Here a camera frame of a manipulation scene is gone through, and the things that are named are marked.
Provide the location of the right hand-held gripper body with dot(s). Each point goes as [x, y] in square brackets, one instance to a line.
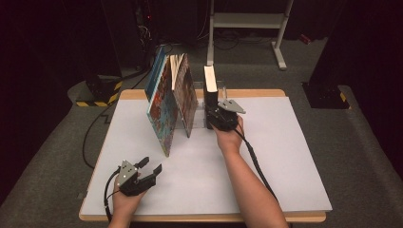
[233, 107]

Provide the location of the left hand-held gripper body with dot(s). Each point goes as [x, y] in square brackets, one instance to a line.
[126, 174]

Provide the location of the clear acrylic book rack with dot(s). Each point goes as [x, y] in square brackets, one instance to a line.
[200, 118]

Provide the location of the black hardcover book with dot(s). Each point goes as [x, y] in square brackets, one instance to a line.
[210, 79]

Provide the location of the purple softcover book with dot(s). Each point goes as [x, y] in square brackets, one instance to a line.
[188, 101]

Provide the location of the teal animal picture book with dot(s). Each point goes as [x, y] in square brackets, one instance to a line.
[163, 117]

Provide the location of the dark blue picture book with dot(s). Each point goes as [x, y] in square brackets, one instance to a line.
[153, 79]

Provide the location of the person's left hand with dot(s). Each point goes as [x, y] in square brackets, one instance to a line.
[126, 205]

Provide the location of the person's right hand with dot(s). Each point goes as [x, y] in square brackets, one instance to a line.
[229, 141]

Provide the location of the wooden table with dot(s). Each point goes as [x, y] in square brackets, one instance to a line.
[263, 92]

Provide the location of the black yellow striped stand base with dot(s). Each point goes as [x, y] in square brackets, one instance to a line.
[326, 96]
[101, 91]

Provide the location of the white metal stand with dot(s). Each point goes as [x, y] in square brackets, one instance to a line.
[247, 19]

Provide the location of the small red object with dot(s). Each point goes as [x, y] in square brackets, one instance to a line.
[305, 39]

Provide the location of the dark equipment rack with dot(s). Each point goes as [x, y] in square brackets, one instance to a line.
[133, 31]

